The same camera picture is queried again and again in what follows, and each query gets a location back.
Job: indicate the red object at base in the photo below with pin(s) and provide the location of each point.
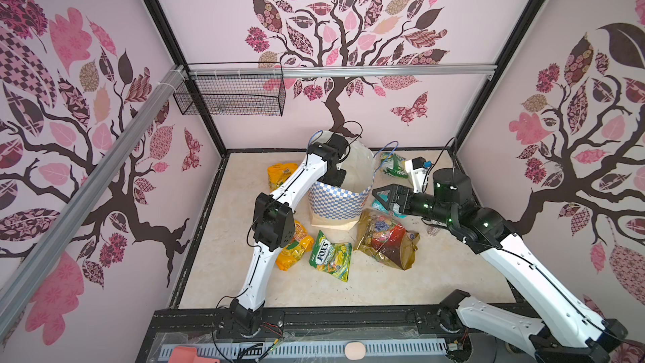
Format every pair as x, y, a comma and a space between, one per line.
184, 354

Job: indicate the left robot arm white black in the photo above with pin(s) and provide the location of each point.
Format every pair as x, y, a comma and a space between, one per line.
273, 225

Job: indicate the orange yellow candy bag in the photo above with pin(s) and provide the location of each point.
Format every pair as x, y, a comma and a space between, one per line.
302, 242

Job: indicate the small clear wrapped candy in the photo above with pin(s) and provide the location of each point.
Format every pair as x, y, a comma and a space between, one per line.
433, 230

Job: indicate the yellow snack packet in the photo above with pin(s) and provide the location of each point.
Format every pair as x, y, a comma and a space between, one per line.
279, 173

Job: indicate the beige round sticker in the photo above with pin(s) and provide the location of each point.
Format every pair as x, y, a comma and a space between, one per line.
355, 351

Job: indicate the white slotted cable duct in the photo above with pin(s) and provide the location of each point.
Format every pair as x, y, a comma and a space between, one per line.
296, 350

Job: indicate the gold candy bag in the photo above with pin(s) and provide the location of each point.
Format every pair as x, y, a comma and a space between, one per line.
386, 240

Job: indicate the green Fox's candy bag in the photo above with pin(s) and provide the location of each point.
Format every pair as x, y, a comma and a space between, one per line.
332, 258

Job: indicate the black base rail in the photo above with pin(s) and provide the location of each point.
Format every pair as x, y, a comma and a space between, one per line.
180, 327

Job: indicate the aluminium rail wall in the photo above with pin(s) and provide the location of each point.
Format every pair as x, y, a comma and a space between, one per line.
316, 72
26, 280

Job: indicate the teal snack packet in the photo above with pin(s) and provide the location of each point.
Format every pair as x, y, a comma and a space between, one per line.
379, 207

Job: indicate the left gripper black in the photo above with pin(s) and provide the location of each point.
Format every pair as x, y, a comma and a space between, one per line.
337, 181

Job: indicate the aluminium rail back wall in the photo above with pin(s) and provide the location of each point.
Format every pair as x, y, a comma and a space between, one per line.
316, 72

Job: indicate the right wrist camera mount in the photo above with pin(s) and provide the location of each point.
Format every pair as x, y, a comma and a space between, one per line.
416, 170

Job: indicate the green snack packet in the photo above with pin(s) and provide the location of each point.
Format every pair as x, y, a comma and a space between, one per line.
393, 165

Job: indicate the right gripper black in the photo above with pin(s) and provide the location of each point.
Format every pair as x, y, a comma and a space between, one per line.
399, 198

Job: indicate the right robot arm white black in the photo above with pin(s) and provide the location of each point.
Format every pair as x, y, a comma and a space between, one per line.
565, 329

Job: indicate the blue checkered paper bag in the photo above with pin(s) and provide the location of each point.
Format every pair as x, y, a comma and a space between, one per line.
334, 208

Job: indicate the aluminium rail left wall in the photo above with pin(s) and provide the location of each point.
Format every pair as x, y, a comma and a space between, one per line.
26, 280

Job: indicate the black wire basket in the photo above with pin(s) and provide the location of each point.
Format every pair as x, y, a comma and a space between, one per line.
233, 88

